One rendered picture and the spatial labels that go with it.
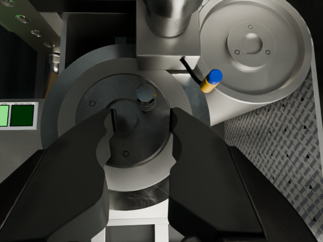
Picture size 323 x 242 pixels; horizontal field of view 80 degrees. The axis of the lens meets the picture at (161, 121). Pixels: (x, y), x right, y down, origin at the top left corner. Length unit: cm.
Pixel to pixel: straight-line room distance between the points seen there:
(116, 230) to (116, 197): 45
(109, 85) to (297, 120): 20
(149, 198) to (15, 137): 48
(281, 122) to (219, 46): 12
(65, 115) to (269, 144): 24
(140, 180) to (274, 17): 21
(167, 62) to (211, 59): 5
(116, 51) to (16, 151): 46
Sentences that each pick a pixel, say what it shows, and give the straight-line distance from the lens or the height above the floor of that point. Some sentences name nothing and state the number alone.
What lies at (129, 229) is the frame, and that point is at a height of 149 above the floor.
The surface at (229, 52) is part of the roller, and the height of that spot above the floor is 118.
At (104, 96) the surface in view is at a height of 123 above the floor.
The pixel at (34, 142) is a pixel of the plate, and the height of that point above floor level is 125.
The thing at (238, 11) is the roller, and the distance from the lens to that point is 24.
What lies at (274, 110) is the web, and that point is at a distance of 29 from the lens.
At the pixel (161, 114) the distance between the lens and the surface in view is 15.
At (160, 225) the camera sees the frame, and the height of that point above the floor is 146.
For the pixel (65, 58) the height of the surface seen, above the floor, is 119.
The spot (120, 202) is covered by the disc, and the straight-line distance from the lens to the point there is 18.
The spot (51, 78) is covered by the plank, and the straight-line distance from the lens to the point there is 207.
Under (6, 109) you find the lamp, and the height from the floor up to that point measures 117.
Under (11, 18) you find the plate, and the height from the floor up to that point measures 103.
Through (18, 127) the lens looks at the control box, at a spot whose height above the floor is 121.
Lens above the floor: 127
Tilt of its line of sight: 8 degrees down
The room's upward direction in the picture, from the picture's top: 179 degrees clockwise
